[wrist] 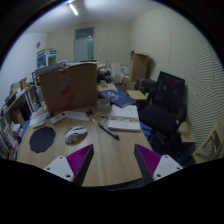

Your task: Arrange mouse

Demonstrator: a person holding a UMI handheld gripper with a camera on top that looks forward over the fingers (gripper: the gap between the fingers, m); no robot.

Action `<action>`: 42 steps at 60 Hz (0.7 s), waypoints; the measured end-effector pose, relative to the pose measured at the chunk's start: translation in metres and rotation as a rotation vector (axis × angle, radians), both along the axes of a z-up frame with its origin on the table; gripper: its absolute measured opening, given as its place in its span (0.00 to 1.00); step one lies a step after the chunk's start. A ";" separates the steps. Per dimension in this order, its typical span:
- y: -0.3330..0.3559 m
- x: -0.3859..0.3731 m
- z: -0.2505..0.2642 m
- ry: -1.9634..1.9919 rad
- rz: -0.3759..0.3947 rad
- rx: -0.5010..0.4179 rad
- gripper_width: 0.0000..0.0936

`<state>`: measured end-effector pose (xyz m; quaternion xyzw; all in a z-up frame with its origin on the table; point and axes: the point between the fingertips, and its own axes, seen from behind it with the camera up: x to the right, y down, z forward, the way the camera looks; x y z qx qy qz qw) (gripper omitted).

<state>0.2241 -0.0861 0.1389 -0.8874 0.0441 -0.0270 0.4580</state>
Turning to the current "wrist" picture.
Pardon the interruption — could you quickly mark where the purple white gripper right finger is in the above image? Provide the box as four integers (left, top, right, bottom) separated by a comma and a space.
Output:
134, 144, 182, 184

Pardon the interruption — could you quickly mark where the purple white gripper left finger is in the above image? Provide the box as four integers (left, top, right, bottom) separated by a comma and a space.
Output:
44, 144, 94, 186

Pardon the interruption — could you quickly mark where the silver computer mouse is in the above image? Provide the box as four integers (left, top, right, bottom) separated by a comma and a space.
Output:
64, 126, 87, 144

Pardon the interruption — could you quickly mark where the round dark mouse pad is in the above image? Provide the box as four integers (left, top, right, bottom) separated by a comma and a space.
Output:
29, 127, 56, 153

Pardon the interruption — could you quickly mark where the black pen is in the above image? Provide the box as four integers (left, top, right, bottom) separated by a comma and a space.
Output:
98, 123, 120, 140

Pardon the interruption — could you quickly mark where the white paper sheet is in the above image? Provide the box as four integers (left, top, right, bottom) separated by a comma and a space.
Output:
67, 111, 89, 121

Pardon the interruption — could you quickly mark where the white remote control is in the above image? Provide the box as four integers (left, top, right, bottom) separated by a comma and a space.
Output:
50, 112, 67, 124

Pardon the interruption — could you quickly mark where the white open book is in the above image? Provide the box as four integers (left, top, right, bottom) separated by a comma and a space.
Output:
108, 105, 140, 131

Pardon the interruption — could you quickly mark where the black office chair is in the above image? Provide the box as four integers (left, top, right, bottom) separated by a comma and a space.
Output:
138, 70, 188, 158

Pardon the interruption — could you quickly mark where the blue book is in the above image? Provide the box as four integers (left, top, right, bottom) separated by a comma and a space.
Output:
98, 89, 136, 108

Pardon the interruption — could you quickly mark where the large brown cardboard box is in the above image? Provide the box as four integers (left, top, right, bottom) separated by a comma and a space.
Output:
40, 63, 98, 112

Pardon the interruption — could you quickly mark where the wooden bookshelf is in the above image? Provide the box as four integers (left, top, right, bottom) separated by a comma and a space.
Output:
0, 84, 38, 161

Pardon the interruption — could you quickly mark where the tall cardboard box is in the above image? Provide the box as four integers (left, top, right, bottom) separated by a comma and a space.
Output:
129, 51, 149, 82

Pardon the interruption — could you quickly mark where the ceiling light tube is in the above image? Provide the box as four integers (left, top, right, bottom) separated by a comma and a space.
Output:
69, 3, 78, 16

